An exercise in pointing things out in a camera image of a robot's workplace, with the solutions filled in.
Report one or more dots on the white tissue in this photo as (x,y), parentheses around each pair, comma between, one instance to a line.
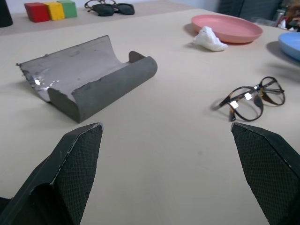
(208,38)

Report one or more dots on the open grey glasses case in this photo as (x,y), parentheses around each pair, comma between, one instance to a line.
(100,93)

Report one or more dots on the red wooden block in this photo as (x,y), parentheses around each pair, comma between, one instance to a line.
(36,11)

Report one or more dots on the yellow wooden block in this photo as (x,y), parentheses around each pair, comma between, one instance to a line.
(56,11)

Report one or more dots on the blue plastic plate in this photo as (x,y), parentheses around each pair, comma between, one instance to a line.
(291,45)

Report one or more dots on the thin tortoiseshell glasses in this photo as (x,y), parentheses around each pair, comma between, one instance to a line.
(89,7)

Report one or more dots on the black sunglasses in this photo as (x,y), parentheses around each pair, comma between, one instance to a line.
(103,9)

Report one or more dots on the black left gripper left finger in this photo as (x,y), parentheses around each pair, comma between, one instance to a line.
(70,168)

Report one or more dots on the dark grey chair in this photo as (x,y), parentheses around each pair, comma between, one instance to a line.
(253,8)

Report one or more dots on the black cone-shaped object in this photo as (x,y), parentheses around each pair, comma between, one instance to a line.
(4,14)

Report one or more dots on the folded tortoiseshell round glasses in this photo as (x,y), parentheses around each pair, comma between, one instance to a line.
(234,104)

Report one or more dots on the pink plastic plate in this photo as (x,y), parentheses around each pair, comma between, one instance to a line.
(234,28)

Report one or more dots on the green wooden block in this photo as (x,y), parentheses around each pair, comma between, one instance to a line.
(69,9)

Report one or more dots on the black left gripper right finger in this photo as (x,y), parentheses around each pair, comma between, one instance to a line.
(267,168)

